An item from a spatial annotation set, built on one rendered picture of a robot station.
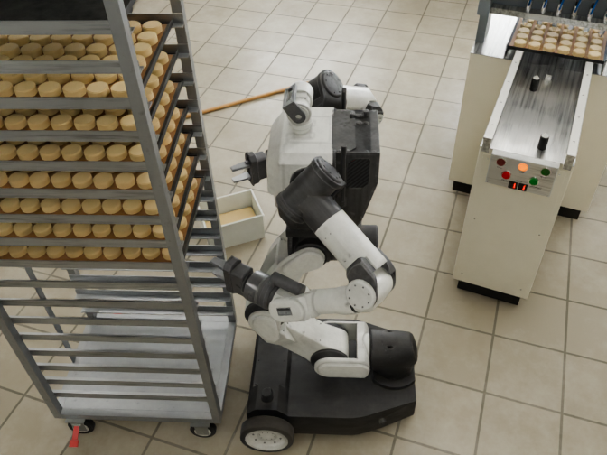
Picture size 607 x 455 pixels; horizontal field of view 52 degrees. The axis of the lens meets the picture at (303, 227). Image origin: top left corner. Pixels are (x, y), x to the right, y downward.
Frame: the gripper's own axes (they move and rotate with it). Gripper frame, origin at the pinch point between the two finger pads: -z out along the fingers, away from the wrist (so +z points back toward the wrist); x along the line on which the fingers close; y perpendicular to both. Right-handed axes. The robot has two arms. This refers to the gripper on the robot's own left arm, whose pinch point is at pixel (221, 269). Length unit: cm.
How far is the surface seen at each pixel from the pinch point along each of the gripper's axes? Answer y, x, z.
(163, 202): 7.6, 27.3, -8.4
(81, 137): 13, 45, -24
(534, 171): -108, -16, 58
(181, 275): 7.7, -0.3, -8.5
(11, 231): 26, 9, -54
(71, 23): 10, 73, -19
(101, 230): 12.7, 10.2, -31.1
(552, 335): -107, -96, 85
